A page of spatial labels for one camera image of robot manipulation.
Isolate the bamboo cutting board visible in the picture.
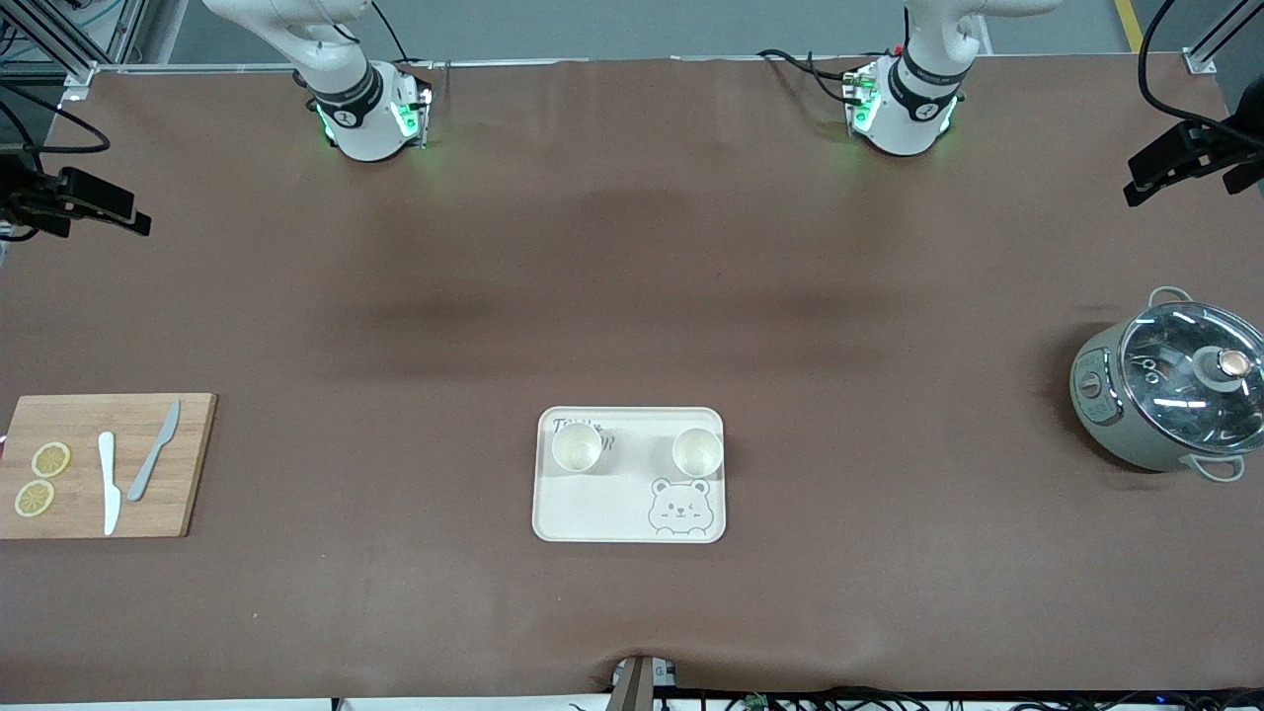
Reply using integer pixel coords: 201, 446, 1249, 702
0, 393, 218, 540

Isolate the black base power cable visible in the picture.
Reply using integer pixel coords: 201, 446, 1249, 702
370, 0, 414, 66
757, 46, 862, 106

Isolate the white IKEA cup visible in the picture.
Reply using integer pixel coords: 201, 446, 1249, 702
551, 422, 603, 474
671, 427, 724, 478

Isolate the brown camera mount post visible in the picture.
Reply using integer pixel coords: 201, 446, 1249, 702
606, 655, 678, 711

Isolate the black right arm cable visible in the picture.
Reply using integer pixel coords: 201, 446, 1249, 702
0, 84, 111, 157

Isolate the grey plastic knife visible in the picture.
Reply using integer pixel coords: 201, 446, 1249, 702
127, 400, 182, 503

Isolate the glass pot lid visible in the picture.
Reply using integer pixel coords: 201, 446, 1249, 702
1119, 301, 1264, 455

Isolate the grey-green electric pot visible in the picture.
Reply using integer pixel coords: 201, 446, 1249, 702
1069, 286, 1264, 483

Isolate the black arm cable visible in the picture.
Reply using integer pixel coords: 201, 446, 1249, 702
0, 84, 111, 157
1138, 0, 1264, 149

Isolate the cream bear print tray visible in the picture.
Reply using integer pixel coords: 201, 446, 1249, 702
532, 406, 727, 544

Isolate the brown table mat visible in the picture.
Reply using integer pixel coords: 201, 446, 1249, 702
0, 54, 1264, 704

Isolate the white plastic knife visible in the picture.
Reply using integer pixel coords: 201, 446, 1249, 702
98, 432, 122, 536

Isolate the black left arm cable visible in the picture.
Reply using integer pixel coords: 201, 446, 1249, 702
1138, 0, 1264, 149

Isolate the aluminium frame post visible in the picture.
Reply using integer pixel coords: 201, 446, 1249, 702
0, 0, 149, 100
1182, 0, 1264, 76

